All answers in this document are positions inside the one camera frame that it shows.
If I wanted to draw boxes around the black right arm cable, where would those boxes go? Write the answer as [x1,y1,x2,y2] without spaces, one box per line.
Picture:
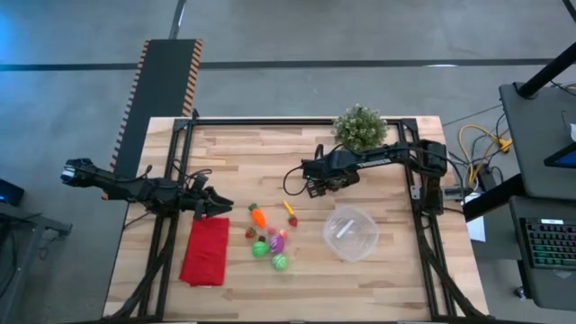
[282,165,316,197]

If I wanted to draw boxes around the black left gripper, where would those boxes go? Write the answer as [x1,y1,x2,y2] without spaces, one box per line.
[180,185,235,221]

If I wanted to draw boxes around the orange toy carrot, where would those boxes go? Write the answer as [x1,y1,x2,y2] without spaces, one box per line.
[247,202,268,230]

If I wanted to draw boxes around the white paper sheet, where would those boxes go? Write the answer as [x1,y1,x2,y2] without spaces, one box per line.
[465,193,487,243]

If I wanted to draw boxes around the small green potted plant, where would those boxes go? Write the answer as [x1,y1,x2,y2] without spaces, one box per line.
[331,103,390,152]

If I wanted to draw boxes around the clear plastic tupperware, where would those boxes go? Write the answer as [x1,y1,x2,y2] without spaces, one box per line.
[321,204,381,264]

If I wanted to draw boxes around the green toy bell pepper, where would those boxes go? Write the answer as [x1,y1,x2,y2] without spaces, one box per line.
[251,235,271,260]

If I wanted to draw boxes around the black stand pole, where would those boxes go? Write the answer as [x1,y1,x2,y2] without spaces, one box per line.
[516,42,576,100]

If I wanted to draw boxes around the black device with blue light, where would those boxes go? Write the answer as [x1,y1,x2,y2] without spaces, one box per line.
[0,178,26,207]

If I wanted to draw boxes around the laptop with blue screen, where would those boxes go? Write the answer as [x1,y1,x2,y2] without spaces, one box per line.
[543,142,576,170]

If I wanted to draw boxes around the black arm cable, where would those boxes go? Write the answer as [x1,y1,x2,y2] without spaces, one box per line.
[172,157,213,184]
[282,165,316,197]

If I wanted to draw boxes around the red cloth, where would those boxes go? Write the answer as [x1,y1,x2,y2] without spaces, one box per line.
[178,215,231,288]

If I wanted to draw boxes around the black backlit keyboard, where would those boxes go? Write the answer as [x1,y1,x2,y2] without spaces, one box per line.
[519,217,576,271]

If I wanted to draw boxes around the grey keyboard shelf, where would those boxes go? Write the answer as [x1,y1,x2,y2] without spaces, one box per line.
[508,195,576,312]

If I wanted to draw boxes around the black power strip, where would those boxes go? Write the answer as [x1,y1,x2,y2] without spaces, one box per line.
[476,165,499,193]

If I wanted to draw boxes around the grey desk top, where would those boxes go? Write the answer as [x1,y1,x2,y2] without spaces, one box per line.
[498,81,576,202]

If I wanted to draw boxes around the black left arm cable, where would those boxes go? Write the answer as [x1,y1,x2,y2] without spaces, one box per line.
[172,157,213,184]

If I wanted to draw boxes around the black aluminium table frame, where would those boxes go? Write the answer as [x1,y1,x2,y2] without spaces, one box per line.
[105,107,496,324]

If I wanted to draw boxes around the black ramp orange striped edges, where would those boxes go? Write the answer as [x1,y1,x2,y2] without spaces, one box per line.
[101,38,204,202]

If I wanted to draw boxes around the yellow cable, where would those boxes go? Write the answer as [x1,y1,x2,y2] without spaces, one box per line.
[457,123,514,188]

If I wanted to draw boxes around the black stand beam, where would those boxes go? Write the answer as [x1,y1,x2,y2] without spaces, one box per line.
[462,173,527,222]

